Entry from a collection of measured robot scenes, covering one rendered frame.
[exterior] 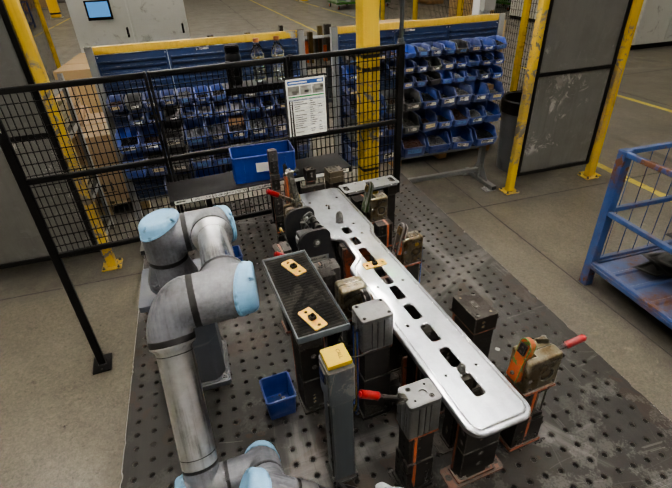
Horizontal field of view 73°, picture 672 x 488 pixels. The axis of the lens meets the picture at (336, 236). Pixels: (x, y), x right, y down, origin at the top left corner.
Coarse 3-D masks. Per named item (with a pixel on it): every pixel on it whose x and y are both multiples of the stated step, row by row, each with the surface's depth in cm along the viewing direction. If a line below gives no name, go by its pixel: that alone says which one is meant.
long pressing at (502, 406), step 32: (320, 192) 213; (352, 224) 186; (384, 256) 166; (384, 288) 150; (416, 288) 149; (416, 320) 136; (448, 320) 136; (416, 352) 125; (480, 352) 125; (448, 384) 116; (480, 384) 115; (480, 416) 107; (512, 416) 107
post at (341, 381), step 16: (336, 368) 103; (352, 368) 104; (336, 384) 104; (352, 384) 106; (336, 400) 107; (352, 400) 110; (336, 416) 111; (352, 416) 113; (336, 432) 114; (352, 432) 117; (336, 448) 118; (352, 448) 120; (336, 464) 121; (352, 464) 124; (336, 480) 125
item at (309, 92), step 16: (288, 80) 220; (304, 80) 223; (320, 80) 226; (288, 96) 224; (304, 96) 227; (320, 96) 230; (288, 112) 228; (304, 112) 231; (320, 112) 234; (288, 128) 232; (304, 128) 235; (320, 128) 238
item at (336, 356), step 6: (324, 348) 106; (330, 348) 106; (336, 348) 106; (342, 348) 106; (324, 354) 105; (330, 354) 105; (336, 354) 104; (342, 354) 104; (348, 354) 104; (324, 360) 103; (330, 360) 103; (336, 360) 103; (342, 360) 103; (348, 360) 103; (330, 366) 102; (336, 366) 102
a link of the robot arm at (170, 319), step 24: (168, 288) 93; (168, 312) 91; (168, 336) 91; (192, 336) 95; (168, 360) 92; (192, 360) 95; (168, 384) 92; (192, 384) 94; (168, 408) 94; (192, 408) 93; (192, 432) 93; (192, 456) 92; (216, 456) 96; (192, 480) 92; (216, 480) 94
